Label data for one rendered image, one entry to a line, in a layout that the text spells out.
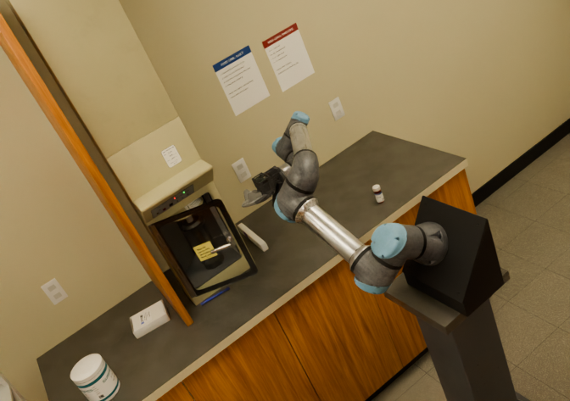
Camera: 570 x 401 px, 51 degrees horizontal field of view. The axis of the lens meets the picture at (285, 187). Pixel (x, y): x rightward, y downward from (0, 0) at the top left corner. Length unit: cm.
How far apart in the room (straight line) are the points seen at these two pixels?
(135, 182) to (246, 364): 87
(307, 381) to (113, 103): 146
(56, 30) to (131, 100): 35
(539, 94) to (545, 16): 51
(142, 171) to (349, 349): 124
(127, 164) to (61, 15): 57
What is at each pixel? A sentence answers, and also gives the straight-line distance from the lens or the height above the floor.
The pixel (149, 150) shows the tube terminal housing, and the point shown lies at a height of 165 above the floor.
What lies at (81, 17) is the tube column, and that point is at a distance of 222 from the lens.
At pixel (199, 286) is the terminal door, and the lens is 256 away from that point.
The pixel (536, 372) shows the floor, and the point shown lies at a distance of 312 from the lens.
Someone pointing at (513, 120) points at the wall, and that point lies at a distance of 422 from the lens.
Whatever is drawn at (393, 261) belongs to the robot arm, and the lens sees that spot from 198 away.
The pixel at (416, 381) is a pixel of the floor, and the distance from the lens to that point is 319.
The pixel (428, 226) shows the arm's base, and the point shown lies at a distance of 206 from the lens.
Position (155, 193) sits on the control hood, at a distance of 232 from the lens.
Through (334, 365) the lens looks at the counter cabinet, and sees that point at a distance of 282.
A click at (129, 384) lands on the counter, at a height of 94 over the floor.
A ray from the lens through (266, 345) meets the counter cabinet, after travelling 255.
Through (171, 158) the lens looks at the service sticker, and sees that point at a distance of 237.
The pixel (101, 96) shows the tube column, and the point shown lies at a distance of 225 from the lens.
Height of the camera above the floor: 242
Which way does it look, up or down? 28 degrees down
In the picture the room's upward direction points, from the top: 24 degrees counter-clockwise
